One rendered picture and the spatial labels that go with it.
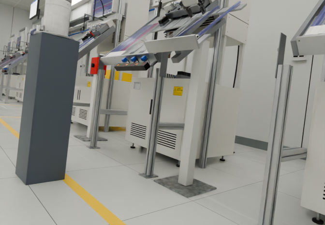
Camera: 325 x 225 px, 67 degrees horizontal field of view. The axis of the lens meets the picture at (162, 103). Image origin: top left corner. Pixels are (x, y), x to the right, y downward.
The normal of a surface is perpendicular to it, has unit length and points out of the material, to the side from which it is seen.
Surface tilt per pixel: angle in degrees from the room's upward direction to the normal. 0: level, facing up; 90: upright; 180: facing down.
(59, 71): 90
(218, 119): 90
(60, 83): 90
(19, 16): 90
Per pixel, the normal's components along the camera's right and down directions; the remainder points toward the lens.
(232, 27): 0.66, 0.09
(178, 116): -0.74, -0.07
